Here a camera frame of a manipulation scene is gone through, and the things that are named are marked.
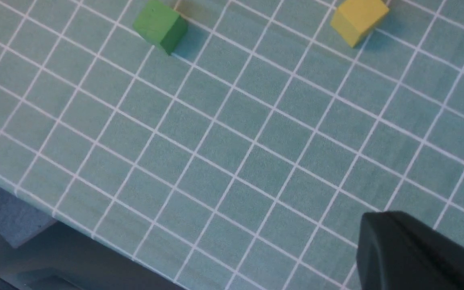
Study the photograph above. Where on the green checkered tablecloth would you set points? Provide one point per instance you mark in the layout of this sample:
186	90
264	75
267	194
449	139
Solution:
246	159

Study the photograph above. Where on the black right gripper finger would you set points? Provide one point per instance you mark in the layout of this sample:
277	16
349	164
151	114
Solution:
398	252

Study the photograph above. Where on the yellow wooden cube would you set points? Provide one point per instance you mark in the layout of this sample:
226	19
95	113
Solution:
355	19

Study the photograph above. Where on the green wooden cube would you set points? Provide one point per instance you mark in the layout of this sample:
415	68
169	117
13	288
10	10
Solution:
160	25

